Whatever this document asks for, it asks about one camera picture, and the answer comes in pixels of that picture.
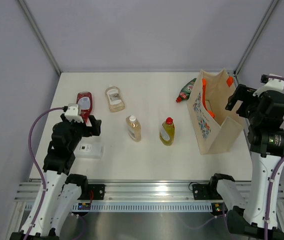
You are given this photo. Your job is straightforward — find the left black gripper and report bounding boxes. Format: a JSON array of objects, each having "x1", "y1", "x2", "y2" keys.
[{"x1": 61, "y1": 113, "x2": 101, "y2": 152}]

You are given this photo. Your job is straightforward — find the aluminium mounting rail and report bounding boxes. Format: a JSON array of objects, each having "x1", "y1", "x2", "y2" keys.
[{"x1": 14, "y1": 178, "x2": 284, "y2": 203}]

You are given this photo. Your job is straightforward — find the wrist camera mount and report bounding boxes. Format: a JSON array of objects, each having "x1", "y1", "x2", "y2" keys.
[
  {"x1": 253, "y1": 74, "x2": 284, "y2": 97},
  {"x1": 64, "y1": 103, "x2": 84, "y2": 123}
]

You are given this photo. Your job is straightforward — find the canvas bag orange handles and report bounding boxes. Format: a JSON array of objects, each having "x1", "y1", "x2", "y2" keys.
[{"x1": 186, "y1": 69, "x2": 244, "y2": 155}]

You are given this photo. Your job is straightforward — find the right aluminium frame post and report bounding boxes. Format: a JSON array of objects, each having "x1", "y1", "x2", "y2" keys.
[{"x1": 233, "y1": 0, "x2": 281, "y2": 77}]

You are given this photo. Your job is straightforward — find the green Fairy dish soap bottle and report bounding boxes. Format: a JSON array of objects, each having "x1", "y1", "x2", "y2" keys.
[{"x1": 176, "y1": 78, "x2": 196, "y2": 103}]

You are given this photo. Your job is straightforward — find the left aluminium frame post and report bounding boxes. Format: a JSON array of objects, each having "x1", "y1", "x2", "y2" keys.
[{"x1": 16, "y1": 0, "x2": 62, "y2": 77}]

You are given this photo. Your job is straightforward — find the aluminium frame post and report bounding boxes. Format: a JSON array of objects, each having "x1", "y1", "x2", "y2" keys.
[
  {"x1": 16, "y1": 0, "x2": 62, "y2": 77},
  {"x1": 233, "y1": 0, "x2": 281, "y2": 77}
]

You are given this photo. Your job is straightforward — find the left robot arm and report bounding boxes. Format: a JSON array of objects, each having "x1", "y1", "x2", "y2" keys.
[{"x1": 10, "y1": 114, "x2": 102, "y2": 240}]

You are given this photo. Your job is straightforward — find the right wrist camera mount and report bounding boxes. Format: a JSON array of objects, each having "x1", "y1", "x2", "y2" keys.
[{"x1": 253, "y1": 74, "x2": 284, "y2": 97}]

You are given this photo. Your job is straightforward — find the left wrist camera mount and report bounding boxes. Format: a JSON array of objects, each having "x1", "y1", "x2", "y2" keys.
[{"x1": 64, "y1": 103, "x2": 84, "y2": 123}]

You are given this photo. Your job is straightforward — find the red ketchup bottle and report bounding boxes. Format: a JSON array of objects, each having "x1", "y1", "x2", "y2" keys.
[{"x1": 76, "y1": 91, "x2": 93, "y2": 123}]

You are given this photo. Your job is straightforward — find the white slotted cable duct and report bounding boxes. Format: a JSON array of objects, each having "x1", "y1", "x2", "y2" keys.
[{"x1": 25, "y1": 202, "x2": 214, "y2": 213}]

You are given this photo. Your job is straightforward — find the clear Malory soap bottle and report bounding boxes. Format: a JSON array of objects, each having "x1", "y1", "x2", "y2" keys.
[{"x1": 105, "y1": 85, "x2": 125, "y2": 113}]

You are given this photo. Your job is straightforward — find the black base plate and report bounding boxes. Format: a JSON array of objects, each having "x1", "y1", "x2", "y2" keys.
[
  {"x1": 191, "y1": 183, "x2": 222, "y2": 200},
  {"x1": 79, "y1": 184, "x2": 105, "y2": 201}
]

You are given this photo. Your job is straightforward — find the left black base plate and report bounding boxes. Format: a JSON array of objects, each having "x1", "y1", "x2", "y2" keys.
[{"x1": 79, "y1": 184, "x2": 105, "y2": 201}]

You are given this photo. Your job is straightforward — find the yellow dish soap red cap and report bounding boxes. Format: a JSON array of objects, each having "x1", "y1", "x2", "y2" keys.
[{"x1": 159, "y1": 117, "x2": 175, "y2": 146}]

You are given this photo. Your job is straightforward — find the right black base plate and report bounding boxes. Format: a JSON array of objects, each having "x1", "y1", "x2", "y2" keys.
[{"x1": 191, "y1": 183, "x2": 222, "y2": 200}]

